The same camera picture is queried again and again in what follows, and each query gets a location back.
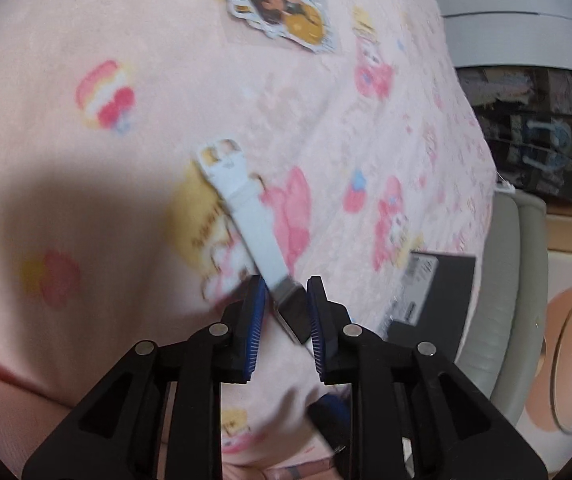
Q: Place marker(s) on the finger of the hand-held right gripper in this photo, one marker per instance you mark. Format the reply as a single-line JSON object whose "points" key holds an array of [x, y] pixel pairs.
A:
{"points": [[330, 410]]}

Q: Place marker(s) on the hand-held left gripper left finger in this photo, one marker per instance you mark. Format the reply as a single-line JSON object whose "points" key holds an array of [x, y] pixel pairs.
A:
{"points": [[253, 332]]}

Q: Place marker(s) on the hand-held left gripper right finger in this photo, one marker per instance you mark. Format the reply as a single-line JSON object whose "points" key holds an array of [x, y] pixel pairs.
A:
{"points": [[318, 332]]}

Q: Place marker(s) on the white nail file tool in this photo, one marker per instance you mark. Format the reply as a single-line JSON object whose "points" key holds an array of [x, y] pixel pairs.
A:
{"points": [[253, 220]]}

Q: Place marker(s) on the grey shoe box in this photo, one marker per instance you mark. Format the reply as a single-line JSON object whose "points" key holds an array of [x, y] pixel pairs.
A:
{"points": [[436, 290]]}

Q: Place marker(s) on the grey padded headboard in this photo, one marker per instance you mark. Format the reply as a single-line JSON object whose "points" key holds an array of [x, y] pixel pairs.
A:
{"points": [[506, 285]]}

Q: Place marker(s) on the pink printed blanket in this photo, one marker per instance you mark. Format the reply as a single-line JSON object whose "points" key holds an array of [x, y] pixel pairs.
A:
{"points": [[115, 185]]}

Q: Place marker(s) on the white power strip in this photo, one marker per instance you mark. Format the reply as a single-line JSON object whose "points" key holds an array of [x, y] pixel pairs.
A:
{"points": [[503, 186]]}

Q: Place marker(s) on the glass cabinet with clothes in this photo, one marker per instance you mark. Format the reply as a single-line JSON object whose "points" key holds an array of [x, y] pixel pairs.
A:
{"points": [[526, 105]]}

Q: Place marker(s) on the printed figure sticker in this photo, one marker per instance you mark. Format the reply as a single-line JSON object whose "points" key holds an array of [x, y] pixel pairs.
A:
{"points": [[278, 7]]}

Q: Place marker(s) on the white wardrobe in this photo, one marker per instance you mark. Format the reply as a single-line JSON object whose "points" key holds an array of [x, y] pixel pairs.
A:
{"points": [[506, 15]]}

